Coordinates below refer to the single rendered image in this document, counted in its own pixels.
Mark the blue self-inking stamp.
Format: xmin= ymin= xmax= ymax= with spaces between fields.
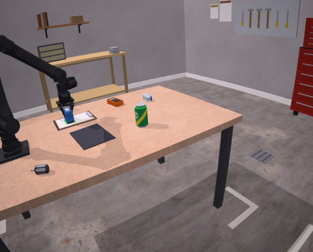
xmin=63 ymin=108 xmax=74 ymax=124

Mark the orange digital multimeter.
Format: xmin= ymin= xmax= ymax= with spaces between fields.
xmin=107 ymin=97 xmax=124 ymax=107

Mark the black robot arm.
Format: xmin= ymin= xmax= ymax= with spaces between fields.
xmin=0 ymin=35 xmax=77 ymax=158

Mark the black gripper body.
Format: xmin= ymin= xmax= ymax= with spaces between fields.
xmin=56 ymin=97 xmax=74 ymax=107

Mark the small blue and white box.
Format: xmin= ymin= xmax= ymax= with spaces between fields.
xmin=143 ymin=94 xmax=152 ymax=102

